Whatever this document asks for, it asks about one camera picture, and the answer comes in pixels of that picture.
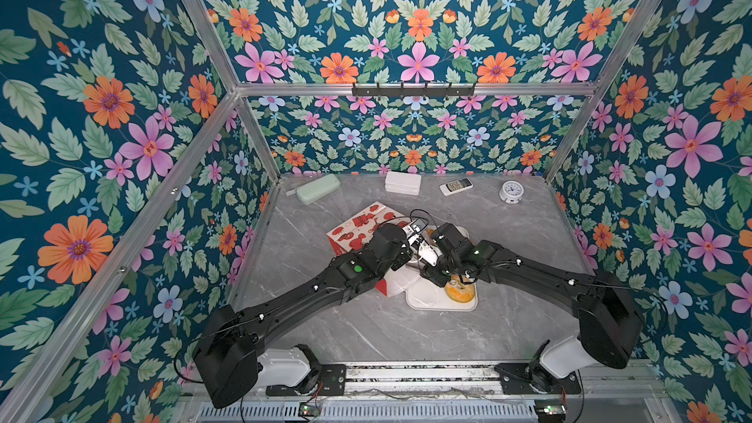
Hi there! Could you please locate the fake ring donut bread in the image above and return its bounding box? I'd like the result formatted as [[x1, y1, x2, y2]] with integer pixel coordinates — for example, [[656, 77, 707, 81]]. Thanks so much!
[[445, 280, 476, 304]]

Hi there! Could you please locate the white plastic box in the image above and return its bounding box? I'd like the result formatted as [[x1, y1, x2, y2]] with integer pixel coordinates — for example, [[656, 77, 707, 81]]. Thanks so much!
[[385, 172, 422, 196]]

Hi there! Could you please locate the red white paper bag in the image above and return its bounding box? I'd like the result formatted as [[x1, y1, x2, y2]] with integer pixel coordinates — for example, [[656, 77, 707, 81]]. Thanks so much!
[[326, 202, 433, 298]]

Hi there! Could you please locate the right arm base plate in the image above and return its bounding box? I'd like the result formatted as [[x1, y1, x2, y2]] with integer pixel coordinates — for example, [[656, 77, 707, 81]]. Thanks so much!
[[493, 362, 583, 396]]

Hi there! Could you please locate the white rectangular tray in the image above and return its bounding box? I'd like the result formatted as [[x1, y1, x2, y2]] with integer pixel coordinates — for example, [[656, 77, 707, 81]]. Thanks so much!
[[405, 224, 479, 313]]

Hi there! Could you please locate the white slotted cable duct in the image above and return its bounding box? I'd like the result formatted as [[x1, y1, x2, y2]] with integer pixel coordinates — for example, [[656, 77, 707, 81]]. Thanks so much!
[[196, 399, 539, 422]]

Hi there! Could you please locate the white round clock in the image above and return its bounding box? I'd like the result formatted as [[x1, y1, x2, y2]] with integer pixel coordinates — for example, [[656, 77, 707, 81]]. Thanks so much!
[[499, 180, 525, 205]]

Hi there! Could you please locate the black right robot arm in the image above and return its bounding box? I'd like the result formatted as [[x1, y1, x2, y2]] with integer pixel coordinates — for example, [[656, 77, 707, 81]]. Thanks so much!
[[418, 223, 644, 393]]

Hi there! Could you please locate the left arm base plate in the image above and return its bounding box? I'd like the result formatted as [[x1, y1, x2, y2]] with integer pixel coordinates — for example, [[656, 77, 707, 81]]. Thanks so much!
[[264, 364, 348, 398]]

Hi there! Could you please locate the mint green case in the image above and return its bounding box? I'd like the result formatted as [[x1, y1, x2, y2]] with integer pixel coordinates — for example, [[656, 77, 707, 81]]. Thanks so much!
[[286, 174, 341, 206]]

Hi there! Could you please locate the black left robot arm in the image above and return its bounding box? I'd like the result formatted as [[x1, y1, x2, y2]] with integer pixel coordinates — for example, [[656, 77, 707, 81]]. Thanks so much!
[[193, 224, 412, 409]]

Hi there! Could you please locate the white remote control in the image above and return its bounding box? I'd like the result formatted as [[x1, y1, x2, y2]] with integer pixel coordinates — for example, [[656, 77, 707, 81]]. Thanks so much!
[[440, 177, 474, 197]]

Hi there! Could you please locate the black hook rail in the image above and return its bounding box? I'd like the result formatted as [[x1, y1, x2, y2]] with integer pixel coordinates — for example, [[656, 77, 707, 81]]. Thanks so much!
[[351, 82, 476, 99]]

